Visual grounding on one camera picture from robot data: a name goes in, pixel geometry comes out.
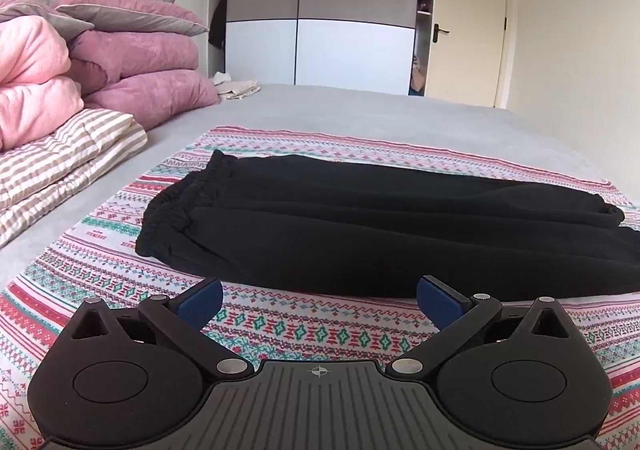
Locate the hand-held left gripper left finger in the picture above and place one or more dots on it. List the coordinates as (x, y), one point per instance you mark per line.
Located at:
(202, 304)

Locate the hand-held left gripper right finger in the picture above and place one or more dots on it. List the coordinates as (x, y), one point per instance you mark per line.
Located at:
(439, 304)

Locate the black pants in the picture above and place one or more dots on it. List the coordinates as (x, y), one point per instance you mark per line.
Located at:
(325, 230)

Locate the patterned printed blanket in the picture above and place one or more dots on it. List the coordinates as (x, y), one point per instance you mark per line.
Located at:
(300, 325)

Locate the striped quilt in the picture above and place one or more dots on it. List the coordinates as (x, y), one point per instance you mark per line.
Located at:
(65, 150)

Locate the grey bed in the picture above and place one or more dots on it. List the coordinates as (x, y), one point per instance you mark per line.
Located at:
(350, 110)

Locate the folded beige cloth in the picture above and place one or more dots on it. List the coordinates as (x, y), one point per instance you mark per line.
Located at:
(237, 89)

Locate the black hanging garment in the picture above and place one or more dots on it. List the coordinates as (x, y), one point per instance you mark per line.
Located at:
(218, 25)

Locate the pink comforter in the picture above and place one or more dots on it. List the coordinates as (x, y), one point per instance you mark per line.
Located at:
(30, 80)

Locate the cream door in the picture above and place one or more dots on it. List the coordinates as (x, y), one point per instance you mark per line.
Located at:
(470, 20)

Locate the grey piped pillow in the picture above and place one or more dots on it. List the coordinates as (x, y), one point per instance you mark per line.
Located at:
(135, 19)

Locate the white and grey wardrobe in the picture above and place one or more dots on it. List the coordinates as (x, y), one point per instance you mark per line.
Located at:
(325, 5)

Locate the grey and purple pillow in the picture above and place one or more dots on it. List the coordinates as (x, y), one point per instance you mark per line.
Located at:
(35, 13)

